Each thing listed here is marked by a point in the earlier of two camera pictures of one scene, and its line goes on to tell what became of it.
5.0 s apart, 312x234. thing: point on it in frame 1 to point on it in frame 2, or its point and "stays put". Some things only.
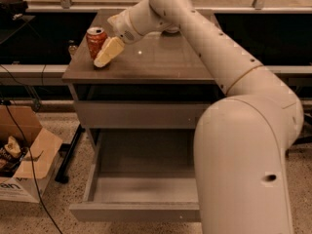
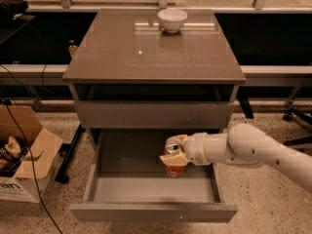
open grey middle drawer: x=142 y=175 stays put
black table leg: x=68 y=149 stays put
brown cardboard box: x=29 y=179 stays put
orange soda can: x=96 y=38 to x=174 y=171
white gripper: x=121 y=26 to x=197 y=148
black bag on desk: x=12 y=6 stays put
